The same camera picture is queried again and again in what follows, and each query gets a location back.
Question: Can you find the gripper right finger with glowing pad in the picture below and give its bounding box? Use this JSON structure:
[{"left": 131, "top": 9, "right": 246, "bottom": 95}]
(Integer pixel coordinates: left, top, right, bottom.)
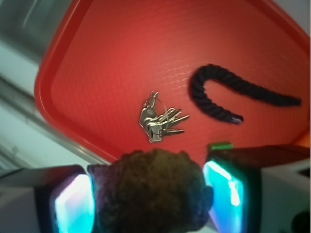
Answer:
[{"left": 203, "top": 145, "right": 311, "bottom": 233}]

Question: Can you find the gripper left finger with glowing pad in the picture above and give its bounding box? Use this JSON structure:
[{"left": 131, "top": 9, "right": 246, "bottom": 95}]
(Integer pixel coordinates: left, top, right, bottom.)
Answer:
[{"left": 0, "top": 165, "right": 95, "bottom": 233}]

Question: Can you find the brown rough rock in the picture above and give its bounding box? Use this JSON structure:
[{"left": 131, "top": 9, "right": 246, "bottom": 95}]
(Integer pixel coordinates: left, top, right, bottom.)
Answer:
[{"left": 87, "top": 149, "right": 213, "bottom": 233}]

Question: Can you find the green rectangular block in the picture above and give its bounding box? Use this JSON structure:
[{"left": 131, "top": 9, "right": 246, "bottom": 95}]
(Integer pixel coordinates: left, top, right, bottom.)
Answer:
[{"left": 207, "top": 142, "right": 233, "bottom": 151}]

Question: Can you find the red plastic tray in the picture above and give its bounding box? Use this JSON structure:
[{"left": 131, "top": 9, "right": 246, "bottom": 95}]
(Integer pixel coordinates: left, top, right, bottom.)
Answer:
[{"left": 35, "top": 0, "right": 310, "bottom": 164}]

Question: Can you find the silver key bunch on ring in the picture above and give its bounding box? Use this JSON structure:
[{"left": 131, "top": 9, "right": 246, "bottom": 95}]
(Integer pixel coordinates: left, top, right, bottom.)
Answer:
[{"left": 139, "top": 91, "right": 190, "bottom": 143}]

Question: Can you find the dark blue twisted rope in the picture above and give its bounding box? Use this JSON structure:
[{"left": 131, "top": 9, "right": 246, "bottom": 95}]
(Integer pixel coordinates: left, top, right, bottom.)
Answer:
[{"left": 188, "top": 64, "right": 302, "bottom": 126}]

